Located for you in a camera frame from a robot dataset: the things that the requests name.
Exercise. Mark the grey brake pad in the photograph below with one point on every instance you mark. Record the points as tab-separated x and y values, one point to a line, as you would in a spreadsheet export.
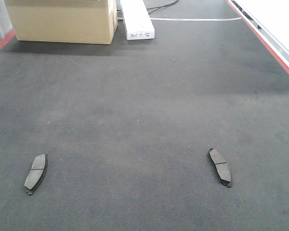
36	173
221	167

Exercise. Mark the black conveyor belt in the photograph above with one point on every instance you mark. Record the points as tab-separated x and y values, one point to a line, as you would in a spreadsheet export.
137	160

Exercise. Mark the white long carton box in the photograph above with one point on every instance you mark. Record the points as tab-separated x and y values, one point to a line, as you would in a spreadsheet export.
136	20

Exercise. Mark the brown cardboard box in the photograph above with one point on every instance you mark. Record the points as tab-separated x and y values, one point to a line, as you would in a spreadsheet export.
66	21

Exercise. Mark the red conveyor frame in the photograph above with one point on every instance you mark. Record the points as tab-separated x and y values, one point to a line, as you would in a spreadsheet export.
216	51

